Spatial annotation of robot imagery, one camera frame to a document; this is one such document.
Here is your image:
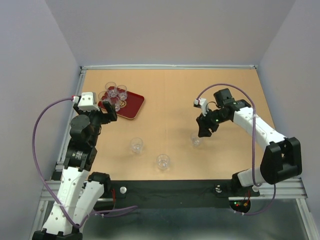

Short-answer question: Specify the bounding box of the red rectangular tray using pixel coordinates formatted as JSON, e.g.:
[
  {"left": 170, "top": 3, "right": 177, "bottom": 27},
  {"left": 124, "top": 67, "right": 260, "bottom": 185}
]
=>
[{"left": 98, "top": 91, "right": 145, "bottom": 120}]

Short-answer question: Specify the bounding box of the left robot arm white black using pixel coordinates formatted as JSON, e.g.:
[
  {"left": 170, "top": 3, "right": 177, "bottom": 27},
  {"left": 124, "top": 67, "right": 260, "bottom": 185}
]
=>
[{"left": 32, "top": 97, "right": 117, "bottom": 240}]

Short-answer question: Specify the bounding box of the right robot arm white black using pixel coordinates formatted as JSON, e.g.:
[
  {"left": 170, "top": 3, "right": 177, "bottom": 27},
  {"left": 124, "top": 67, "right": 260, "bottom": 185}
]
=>
[{"left": 193, "top": 88, "right": 302, "bottom": 195}]

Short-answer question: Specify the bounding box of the aluminium rail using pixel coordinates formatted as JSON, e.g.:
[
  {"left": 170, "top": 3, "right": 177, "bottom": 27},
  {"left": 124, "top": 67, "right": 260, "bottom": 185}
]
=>
[
  {"left": 50, "top": 69, "right": 87, "bottom": 181},
  {"left": 80, "top": 64, "right": 257, "bottom": 70},
  {"left": 40, "top": 178, "right": 308, "bottom": 201}
]

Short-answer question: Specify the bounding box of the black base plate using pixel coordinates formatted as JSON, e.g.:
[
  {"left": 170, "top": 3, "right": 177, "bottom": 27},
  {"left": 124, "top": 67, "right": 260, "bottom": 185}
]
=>
[{"left": 110, "top": 179, "right": 260, "bottom": 209}]

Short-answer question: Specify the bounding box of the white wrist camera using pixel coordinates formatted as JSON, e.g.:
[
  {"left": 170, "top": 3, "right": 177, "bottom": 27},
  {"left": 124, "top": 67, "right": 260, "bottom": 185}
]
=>
[
  {"left": 193, "top": 98, "right": 209, "bottom": 117},
  {"left": 71, "top": 92, "right": 100, "bottom": 112}
]

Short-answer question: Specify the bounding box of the aluminium front rail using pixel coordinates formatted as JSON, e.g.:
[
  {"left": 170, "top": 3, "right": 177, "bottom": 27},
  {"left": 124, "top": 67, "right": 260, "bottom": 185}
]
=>
[{"left": 40, "top": 178, "right": 308, "bottom": 201}]

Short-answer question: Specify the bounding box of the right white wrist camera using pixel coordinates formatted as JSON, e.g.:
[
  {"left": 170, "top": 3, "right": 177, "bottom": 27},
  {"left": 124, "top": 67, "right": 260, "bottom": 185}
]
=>
[{"left": 193, "top": 98, "right": 209, "bottom": 117}]

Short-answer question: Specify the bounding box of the aluminium back rail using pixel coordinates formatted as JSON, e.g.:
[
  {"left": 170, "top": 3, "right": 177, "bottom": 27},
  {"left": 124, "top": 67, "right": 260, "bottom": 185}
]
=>
[{"left": 80, "top": 64, "right": 257, "bottom": 70}]

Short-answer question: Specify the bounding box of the clear glass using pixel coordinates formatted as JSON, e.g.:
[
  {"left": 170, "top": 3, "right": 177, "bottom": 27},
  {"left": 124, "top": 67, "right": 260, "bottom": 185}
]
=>
[
  {"left": 98, "top": 91, "right": 111, "bottom": 103},
  {"left": 105, "top": 81, "right": 118, "bottom": 98},
  {"left": 109, "top": 96, "right": 121, "bottom": 112},
  {"left": 190, "top": 132, "right": 203, "bottom": 147},
  {"left": 156, "top": 154, "right": 171, "bottom": 171},
  {"left": 130, "top": 137, "right": 144, "bottom": 154}
]

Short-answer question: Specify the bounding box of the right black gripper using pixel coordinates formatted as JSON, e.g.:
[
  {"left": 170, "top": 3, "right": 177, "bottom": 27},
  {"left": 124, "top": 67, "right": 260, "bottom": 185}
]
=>
[{"left": 196, "top": 106, "right": 230, "bottom": 138}]

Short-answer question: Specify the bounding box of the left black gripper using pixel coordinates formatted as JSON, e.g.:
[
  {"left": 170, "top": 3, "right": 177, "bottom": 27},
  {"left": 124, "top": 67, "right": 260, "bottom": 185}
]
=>
[{"left": 74, "top": 101, "right": 117, "bottom": 146}]

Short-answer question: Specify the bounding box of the aluminium left rail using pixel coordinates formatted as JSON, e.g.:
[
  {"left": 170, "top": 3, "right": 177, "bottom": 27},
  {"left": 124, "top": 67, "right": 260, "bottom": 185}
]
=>
[{"left": 50, "top": 69, "right": 87, "bottom": 181}]

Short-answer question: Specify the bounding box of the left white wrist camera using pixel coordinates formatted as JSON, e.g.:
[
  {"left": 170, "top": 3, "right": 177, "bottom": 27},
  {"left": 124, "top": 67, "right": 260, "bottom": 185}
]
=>
[{"left": 71, "top": 92, "right": 100, "bottom": 112}]

